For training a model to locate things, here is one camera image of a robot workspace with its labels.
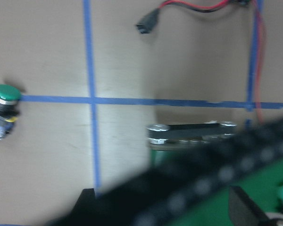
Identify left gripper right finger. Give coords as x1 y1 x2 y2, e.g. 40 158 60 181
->
228 186 270 226

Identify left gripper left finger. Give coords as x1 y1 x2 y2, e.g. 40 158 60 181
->
66 188 95 226

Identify black corrugated cable conduit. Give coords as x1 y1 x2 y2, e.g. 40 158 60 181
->
44 115 283 226

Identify red black power cable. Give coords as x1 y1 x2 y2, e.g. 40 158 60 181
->
135 0 267 124

